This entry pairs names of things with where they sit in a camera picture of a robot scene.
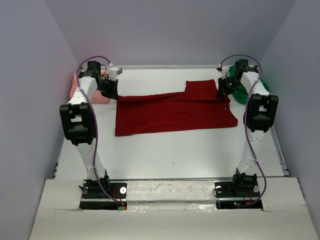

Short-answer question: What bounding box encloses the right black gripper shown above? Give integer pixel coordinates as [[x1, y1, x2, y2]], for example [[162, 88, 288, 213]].
[[216, 75, 243, 99]]

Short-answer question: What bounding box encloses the red t shirt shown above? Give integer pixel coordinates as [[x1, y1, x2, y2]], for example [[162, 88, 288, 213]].
[[115, 79, 238, 137]]

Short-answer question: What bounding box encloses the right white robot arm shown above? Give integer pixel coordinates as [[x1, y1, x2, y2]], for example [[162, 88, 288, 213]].
[[213, 55, 279, 198]]

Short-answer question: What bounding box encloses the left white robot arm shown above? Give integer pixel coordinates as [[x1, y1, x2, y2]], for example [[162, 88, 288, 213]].
[[59, 58, 123, 199]]

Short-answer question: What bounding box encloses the folded pink t shirt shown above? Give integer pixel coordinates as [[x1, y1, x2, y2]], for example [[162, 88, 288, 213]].
[[69, 73, 110, 104]]

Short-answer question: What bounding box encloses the green t shirt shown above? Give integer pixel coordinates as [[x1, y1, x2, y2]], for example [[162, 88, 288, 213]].
[[229, 65, 270, 105]]

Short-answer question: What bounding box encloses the white front cover board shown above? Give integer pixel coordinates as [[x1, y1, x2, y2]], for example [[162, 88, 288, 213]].
[[30, 177, 317, 240]]

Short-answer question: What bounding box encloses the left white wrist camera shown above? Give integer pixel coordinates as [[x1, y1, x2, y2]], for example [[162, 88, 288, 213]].
[[107, 66, 123, 82]]

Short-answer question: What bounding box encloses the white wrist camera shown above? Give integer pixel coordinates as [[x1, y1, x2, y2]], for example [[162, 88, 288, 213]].
[[221, 65, 230, 78], [107, 66, 123, 82]]

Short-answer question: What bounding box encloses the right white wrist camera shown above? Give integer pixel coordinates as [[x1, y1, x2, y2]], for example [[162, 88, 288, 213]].
[[221, 65, 230, 78]]

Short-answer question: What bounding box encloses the aluminium table frame rail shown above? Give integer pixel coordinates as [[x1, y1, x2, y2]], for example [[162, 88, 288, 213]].
[[79, 64, 258, 71]]

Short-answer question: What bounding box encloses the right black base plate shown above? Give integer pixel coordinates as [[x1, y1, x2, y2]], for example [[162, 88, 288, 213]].
[[212, 181, 263, 210]]

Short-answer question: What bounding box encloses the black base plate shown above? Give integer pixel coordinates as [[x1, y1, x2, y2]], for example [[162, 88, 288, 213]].
[[212, 181, 263, 210], [78, 181, 128, 211]]

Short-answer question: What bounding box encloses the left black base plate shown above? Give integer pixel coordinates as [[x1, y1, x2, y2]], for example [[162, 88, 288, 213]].
[[78, 181, 128, 211]]

